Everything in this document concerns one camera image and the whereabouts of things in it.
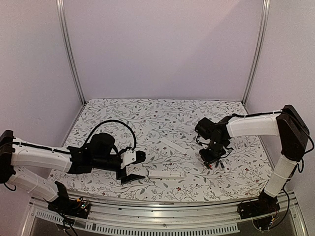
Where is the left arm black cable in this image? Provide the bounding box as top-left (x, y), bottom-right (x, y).
top-left (83, 119), bottom-right (137, 150)

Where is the aluminium corner post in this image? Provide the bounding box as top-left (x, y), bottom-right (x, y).
top-left (242, 0), bottom-right (270, 107)
top-left (56, 0), bottom-right (86, 106)

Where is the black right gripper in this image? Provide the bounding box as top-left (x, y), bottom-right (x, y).
top-left (199, 139), bottom-right (226, 165)

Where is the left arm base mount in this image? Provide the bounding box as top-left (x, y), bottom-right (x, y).
top-left (48, 181), bottom-right (91, 219)

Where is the aluminium front frame rail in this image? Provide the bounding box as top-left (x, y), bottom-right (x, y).
top-left (21, 191), bottom-right (311, 236)

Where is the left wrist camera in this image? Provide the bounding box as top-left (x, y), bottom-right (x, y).
top-left (120, 148), bottom-right (146, 169)

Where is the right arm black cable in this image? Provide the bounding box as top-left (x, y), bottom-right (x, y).
top-left (231, 110), bottom-right (283, 118)

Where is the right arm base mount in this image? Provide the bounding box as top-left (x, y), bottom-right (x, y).
top-left (237, 191), bottom-right (280, 231)

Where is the white battery cover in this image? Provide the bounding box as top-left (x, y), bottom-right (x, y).
top-left (161, 138), bottom-right (187, 154)

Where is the right aluminium corner post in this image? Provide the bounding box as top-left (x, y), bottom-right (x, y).
top-left (242, 0), bottom-right (270, 107)

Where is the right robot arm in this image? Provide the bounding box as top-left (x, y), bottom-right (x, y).
top-left (194, 105), bottom-right (315, 214)

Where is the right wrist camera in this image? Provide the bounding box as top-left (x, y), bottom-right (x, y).
top-left (195, 118), bottom-right (216, 140)

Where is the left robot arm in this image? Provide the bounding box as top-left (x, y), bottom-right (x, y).
top-left (0, 130), bottom-right (146, 213)

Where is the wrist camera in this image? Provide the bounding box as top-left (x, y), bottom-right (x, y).
top-left (120, 148), bottom-right (146, 169)
top-left (195, 118), bottom-right (216, 140)

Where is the left aluminium corner post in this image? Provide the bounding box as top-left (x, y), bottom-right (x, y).
top-left (56, 0), bottom-right (86, 106)

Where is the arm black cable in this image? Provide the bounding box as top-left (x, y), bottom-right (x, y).
top-left (231, 110), bottom-right (283, 118)
top-left (83, 119), bottom-right (137, 150)

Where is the floral patterned table mat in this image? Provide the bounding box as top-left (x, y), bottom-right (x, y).
top-left (49, 99), bottom-right (272, 202)

